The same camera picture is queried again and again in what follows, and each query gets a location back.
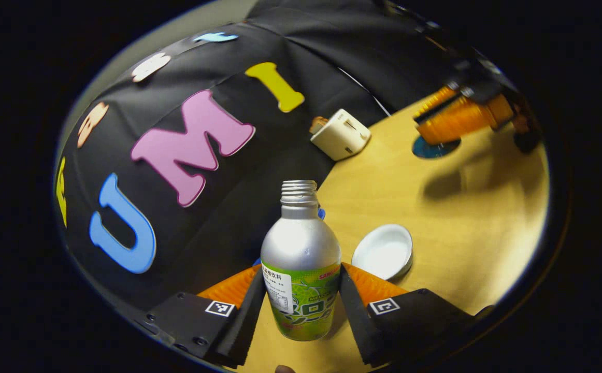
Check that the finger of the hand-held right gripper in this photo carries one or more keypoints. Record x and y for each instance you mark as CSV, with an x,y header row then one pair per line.
x,y
461,122
435,103

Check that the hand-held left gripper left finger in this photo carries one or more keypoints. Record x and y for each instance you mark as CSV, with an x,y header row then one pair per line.
x,y
244,326

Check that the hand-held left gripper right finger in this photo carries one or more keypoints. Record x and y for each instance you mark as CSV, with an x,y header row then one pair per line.
x,y
355,321

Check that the white teal teacup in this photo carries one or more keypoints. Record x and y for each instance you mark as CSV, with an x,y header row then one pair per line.
x,y
384,251

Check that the silver green label water bottle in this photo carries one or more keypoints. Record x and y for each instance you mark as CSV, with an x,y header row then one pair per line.
x,y
301,243

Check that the white toaster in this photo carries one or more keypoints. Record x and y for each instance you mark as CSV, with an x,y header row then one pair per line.
x,y
342,135

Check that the black backdrop cloth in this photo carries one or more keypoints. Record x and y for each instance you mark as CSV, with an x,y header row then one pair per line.
x,y
218,217

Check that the blue folded towel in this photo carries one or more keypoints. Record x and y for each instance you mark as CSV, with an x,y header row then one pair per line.
x,y
321,213

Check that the toast slice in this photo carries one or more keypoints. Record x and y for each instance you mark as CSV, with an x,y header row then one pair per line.
x,y
317,124

